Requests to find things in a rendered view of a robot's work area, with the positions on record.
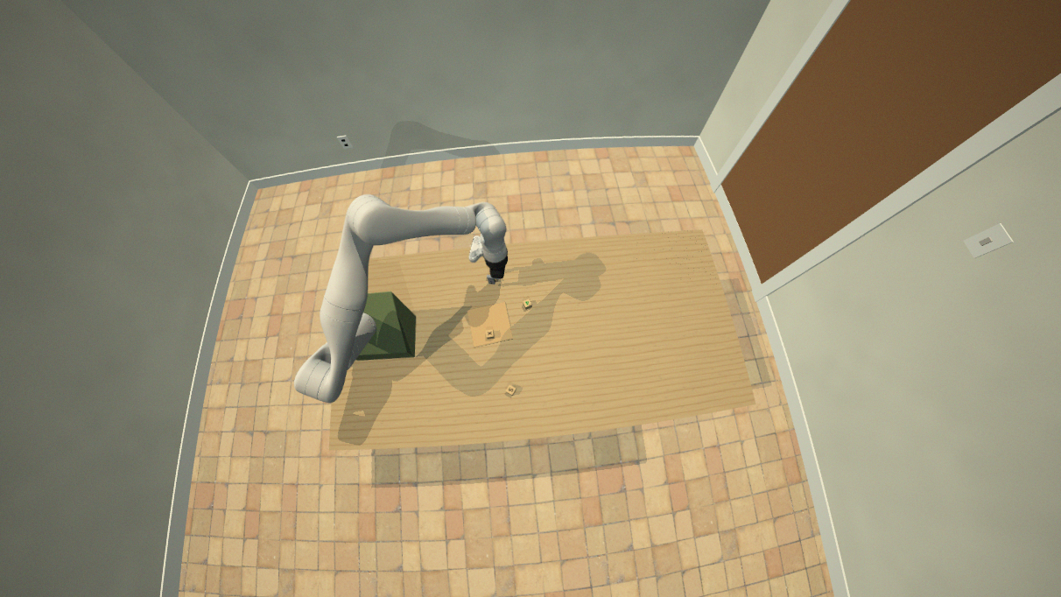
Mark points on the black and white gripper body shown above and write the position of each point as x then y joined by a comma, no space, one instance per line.
495,262

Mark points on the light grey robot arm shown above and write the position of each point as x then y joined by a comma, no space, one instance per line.
371,221

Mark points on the tan flat mat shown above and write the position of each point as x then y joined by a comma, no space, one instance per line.
487,318

